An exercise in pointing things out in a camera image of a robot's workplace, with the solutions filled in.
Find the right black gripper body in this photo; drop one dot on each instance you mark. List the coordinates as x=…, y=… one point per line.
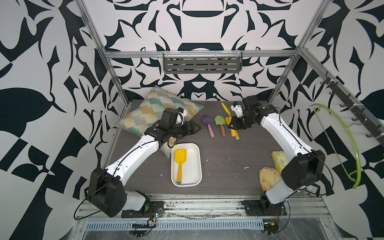
x=247, y=120

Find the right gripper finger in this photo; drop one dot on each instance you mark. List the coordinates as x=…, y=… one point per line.
x=236, y=126
x=235, y=120

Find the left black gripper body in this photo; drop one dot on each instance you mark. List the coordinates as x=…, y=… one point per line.
x=179, y=131

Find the purple shovel pink handle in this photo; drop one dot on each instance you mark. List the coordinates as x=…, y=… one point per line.
x=207, y=121

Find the green shovel wooden handle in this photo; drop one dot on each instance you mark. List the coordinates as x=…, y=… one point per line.
x=220, y=121

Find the yellow shovel blue tip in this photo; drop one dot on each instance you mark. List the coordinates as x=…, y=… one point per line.
x=180, y=159

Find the white storage box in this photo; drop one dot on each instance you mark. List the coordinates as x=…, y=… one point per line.
x=190, y=173

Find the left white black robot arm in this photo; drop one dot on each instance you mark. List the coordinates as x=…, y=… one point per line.
x=107, y=186

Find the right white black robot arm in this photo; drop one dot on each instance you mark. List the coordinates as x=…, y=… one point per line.
x=305, y=165

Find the patterned teal yellow pillow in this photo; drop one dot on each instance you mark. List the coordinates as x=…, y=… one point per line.
x=152, y=108

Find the green plastic hanger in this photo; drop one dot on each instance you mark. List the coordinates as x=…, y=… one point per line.
x=336, y=139

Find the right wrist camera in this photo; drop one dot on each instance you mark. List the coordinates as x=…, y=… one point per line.
x=237, y=108

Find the grey slotted wall shelf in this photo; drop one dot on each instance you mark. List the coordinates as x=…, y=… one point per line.
x=202, y=62

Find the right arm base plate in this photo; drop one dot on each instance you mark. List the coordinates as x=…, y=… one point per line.
x=262, y=208

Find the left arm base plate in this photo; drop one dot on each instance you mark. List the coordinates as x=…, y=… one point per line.
x=150, y=209

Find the white slotted cable duct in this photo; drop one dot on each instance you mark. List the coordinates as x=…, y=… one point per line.
x=223, y=224

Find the black hook rail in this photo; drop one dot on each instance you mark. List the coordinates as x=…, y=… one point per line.
x=362, y=115

